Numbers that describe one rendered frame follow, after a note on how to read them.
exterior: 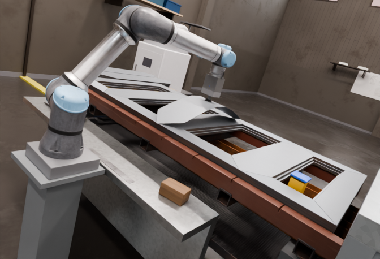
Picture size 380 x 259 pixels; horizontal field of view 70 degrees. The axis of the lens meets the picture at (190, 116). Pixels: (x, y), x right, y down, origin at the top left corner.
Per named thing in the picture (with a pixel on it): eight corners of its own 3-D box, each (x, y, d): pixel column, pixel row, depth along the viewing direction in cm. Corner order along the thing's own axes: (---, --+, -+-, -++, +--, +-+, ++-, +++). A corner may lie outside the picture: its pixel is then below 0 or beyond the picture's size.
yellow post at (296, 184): (277, 217, 107) (295, 174, 102) (289, 224, 104) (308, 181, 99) (272, 221, 103) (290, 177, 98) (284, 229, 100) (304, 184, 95)
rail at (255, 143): (156, 94, 228) (158, 87, 226) (359, 192, 137) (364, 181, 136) (149, 94, 221) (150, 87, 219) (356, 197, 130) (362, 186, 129)
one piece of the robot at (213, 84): (230, 73, 144) (221, 102, 148) (218, 69, 150) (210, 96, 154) (220, 70, 137) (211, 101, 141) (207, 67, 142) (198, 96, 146)
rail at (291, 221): (69, 86, 171) (70, 77, 170) (335, 257, 78) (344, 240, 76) (63, 86, 168) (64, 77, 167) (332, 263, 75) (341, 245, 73)
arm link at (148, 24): (148, 4, 92) (241, 50, 122) (136, 1, 100) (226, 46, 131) (137, 37, 94) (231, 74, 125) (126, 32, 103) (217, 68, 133)
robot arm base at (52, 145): (50, 162, 91) (55, 136, 88) (31, 142, 99) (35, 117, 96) (90, 156, 103) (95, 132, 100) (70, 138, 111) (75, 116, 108)
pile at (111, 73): (149, 78, 274) (150, 72, 272) (176, 90, 251) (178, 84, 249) (73, 69, 212) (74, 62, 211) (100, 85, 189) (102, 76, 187)
